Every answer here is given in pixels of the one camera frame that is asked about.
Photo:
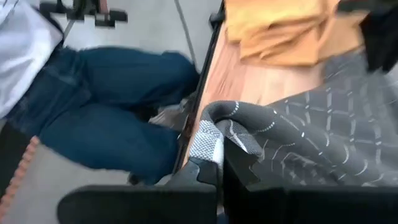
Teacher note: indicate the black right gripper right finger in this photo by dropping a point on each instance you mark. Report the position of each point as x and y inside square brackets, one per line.
[311, 205]

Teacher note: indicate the mustard yellow towel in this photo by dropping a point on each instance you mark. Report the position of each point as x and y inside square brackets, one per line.
[280, 28]

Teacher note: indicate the orange ridged strip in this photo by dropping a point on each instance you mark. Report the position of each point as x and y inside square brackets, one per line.
[18, 174]

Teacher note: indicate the person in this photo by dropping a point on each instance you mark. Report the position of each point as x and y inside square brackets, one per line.
[93, 109]

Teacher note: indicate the grey checked towel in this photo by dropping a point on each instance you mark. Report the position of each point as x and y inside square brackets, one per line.
[326, 124]

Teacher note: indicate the black office chair base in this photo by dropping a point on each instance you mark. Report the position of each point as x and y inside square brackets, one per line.
[93, 14]

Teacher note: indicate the black metal table frame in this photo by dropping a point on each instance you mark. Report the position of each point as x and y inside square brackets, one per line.
[199, 93]

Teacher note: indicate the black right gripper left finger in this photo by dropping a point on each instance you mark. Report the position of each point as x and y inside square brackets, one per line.
[136, 205]

